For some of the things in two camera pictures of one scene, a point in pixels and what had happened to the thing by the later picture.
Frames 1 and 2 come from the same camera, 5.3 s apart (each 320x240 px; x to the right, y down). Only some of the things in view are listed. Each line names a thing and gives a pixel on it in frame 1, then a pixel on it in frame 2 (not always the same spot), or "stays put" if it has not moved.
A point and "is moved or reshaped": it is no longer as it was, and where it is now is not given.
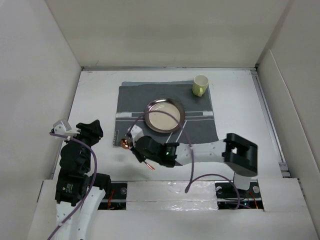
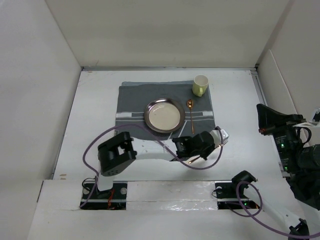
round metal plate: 161,122 stays put
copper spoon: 125,143 is moved or reshaped
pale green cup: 200,84 stays put
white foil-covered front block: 171,195 stays put
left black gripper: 92,130 to 210,147
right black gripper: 140,157 to 270,120
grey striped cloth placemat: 134,98 stays put
